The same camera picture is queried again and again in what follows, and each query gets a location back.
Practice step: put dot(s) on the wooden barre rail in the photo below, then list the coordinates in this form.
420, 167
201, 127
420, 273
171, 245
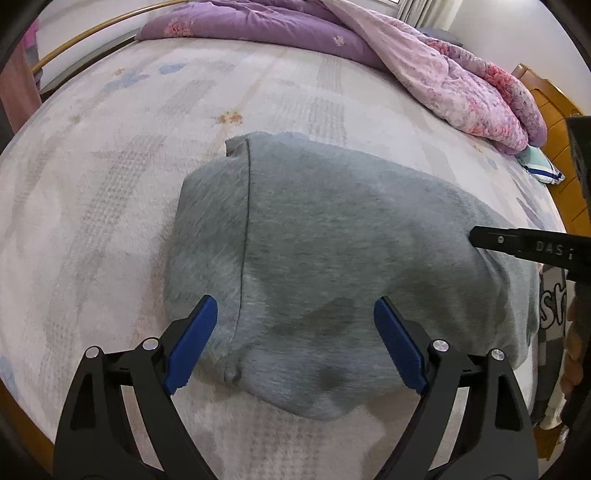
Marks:
92, 32

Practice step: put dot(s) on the person's right hand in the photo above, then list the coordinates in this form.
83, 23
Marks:
577, 341

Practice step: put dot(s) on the grey beige curtain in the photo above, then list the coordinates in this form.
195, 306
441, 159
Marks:
408, 9

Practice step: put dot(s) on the wooden bed headboard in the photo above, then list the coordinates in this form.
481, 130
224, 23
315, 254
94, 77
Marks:
554, 120

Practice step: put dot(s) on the pink towel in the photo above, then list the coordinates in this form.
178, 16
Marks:
31, 39

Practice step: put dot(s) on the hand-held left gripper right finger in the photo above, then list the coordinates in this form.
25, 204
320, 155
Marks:
399, 344

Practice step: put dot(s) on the grey brown cloth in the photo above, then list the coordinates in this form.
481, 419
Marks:
18, 87

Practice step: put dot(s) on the blue grey pillow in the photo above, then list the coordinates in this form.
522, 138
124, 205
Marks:
441, 34

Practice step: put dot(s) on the striped green blue pillow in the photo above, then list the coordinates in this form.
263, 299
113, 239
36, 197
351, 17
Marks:
540, 164

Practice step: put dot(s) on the grey zip hoodie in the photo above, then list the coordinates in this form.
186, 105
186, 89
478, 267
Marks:
332, 258

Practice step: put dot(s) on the purple floral quilt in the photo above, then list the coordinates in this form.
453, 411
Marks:
415, 60

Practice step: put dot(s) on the white black-print folded garment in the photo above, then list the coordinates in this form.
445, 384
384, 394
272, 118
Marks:
551, 314

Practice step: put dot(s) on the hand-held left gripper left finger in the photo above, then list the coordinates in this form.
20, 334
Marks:
191, 341

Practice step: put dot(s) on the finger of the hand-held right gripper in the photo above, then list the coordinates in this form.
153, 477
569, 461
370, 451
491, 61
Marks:
494, 240

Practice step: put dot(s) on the patterned bed mattress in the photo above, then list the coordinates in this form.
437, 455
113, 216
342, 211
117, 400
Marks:
115, 184

